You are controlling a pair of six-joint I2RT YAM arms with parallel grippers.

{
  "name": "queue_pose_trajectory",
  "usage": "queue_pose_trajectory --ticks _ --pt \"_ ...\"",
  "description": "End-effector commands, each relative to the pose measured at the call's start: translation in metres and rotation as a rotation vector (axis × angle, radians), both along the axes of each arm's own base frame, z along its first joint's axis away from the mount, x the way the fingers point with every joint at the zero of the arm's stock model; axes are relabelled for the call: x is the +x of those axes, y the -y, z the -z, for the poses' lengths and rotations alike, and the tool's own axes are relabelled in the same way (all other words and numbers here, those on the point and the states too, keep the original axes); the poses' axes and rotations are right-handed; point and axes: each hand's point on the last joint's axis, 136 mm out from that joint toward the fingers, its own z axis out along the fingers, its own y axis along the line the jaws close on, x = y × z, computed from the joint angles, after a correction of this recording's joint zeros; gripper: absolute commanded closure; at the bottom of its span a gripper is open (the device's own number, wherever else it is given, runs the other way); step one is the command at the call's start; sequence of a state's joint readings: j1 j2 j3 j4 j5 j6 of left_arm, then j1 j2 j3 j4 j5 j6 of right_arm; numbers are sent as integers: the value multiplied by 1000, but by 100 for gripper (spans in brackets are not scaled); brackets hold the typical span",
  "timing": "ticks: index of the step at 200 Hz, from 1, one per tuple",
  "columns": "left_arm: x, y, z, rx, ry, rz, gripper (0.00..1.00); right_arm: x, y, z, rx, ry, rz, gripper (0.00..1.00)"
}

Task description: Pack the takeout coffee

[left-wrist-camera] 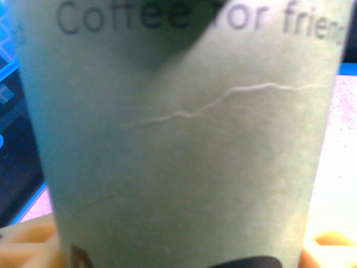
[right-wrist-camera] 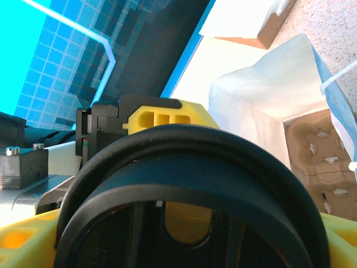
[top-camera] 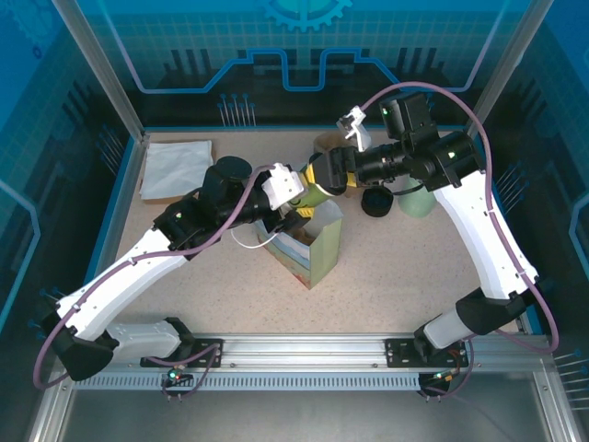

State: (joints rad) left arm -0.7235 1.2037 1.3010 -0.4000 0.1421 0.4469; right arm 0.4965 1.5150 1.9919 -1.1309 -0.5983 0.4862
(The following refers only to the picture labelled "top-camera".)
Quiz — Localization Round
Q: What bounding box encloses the aluminium frame post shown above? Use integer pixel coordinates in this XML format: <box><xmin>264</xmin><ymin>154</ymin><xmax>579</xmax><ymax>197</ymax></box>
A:
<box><xmin>462</xmin><ymin>0</ymin><xmax>553</xmax><ymax>142</ymax></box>
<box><xmin>51</xmin><ymin>0</ymin><xmax>151</xmax><ymax>142</ymax></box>

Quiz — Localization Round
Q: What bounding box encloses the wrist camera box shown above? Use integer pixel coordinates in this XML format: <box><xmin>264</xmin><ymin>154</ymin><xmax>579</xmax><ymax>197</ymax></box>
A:
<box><xmin>336</xmin><ymin>105</ymin><xmax>373</xmax><ymax>153</ymax></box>
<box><xmin>260</xmin><ymin>161</ymin><xmax>308</xmax><ymax>212</ymax></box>

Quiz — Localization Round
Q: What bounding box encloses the slotted grey cable duct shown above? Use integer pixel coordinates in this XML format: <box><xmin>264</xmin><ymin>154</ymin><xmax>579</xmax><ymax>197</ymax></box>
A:
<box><xmin>73</xmin><ymin>372</ymin><xmax>427</xmax><ymax>392</ymax></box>

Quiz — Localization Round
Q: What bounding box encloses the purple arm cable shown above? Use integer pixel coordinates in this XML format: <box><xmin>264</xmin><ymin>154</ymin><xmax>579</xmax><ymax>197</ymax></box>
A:
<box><xmin>31</xmin><ymin>163</ymin><xmax>280</xmax><ymax>402</ymax></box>
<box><xmin>361</xmin><ymin>81</ymin><xmax>560</xmax><ymax>401</ymax></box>

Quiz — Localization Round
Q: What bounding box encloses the mint green holder cup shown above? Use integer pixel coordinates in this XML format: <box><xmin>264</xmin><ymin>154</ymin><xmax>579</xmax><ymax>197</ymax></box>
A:
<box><xmin>398</xmin><ymin>177</ymin><xmax>437</xmax><ymax>217</ymax></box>

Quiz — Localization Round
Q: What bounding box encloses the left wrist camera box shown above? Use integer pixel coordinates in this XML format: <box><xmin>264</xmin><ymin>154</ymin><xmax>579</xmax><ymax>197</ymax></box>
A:
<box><xmin>260</xmin><ymin>161</ymin><xmax>308</xmax><ymax>212</ymax></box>

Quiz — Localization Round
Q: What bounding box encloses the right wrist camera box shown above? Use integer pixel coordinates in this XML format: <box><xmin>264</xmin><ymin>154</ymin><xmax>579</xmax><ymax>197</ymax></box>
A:
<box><xmin>336</xmin><ymin>105</ymin><xmax>373</xmax><ymax>153</ymax></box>

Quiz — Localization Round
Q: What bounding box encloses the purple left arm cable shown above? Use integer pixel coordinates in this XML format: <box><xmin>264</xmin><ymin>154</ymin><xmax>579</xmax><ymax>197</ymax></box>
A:
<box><xmin>31</xmin><ymin>163</ymin><xmax>280</xmax><ymax>402</ymax></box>

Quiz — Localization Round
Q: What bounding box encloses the green coffee cup black lid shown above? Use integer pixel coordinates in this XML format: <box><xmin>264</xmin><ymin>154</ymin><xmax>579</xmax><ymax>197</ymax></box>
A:
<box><xmin>285</xmin><ymin>170</ymin><xmax>342</xmax><ymax>212</ymax></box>

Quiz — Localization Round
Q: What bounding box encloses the white and green paper bag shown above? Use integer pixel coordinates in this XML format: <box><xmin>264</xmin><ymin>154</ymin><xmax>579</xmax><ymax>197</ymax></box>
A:
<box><xmin>229</xmin><ymin>197</ymin><xmax>344</xmax><ymax>290</ymax></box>

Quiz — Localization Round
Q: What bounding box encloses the power connector with LED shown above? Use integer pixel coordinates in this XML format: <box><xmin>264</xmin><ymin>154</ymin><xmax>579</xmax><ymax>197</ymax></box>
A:
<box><xmin>166</xmin><ymin>366</ymin><xmax>193</xmax><ymax>386</ymax></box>
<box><xmin>425</xmin><ymin>367</ymin><xmax>459</xmax><ymax>386</ymax></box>

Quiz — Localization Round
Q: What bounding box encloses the stack of black cup lids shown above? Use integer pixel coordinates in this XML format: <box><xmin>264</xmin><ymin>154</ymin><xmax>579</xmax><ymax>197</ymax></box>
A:
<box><xmin>360</xmin><ymin>186</ymin><xmax>395</xmax><ymax>218</ymax></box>

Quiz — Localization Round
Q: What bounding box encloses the aluminium mounting rail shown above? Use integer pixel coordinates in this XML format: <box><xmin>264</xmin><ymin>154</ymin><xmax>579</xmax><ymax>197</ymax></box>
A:
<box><xmin>59</xmin><ymin>331</ymin><xmax>549</xmax><ymax>372</ymax></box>

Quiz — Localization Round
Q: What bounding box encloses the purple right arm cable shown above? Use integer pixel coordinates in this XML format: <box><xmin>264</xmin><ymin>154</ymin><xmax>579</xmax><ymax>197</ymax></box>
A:
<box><xmin>361</xmin><ymin>81</ymin><xmax>560</xmax><ymax>401</ymax></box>

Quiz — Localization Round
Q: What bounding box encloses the stack of white napkins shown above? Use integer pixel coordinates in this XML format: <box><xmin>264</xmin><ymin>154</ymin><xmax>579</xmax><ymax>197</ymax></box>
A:
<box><xmin>139</xmin><ymin>141</ymin><xmax>215</xmax><ymax>200</ymax></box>

